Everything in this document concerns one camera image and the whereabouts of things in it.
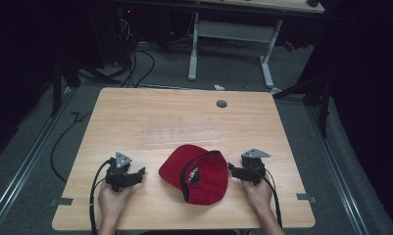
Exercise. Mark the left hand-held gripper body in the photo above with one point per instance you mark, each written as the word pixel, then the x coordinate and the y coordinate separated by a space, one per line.
pixel 118 169

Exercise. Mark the small red object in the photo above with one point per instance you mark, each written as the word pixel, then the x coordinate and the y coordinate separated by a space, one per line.
pixel 289 46

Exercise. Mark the red baseball cap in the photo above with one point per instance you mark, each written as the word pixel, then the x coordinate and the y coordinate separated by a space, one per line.
pixel 204 173

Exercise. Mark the white metal frame desk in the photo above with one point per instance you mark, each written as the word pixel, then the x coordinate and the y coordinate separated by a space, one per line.
pixel 233 31

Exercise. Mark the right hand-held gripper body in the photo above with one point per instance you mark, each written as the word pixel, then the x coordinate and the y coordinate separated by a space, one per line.
pixel 253 168

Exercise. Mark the person's left hand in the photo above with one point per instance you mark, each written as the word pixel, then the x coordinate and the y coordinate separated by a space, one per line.
pixel 113 201

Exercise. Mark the metal floor rail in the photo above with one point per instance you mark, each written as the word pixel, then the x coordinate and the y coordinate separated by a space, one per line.
pixel 24 169
pixel 339 173

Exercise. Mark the white paper scrap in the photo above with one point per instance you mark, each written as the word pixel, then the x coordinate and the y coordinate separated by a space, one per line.
pixel 219 87

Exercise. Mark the grey tape strip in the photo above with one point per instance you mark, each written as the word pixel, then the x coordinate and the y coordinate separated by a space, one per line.
pixel 62 201
pixel 305 197

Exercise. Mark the black metal stand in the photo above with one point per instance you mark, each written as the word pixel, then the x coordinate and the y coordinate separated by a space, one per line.
pixel 315 91
pixel 58 84

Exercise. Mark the person's right hand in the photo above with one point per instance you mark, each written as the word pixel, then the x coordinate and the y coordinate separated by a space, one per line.
pixel 258 196

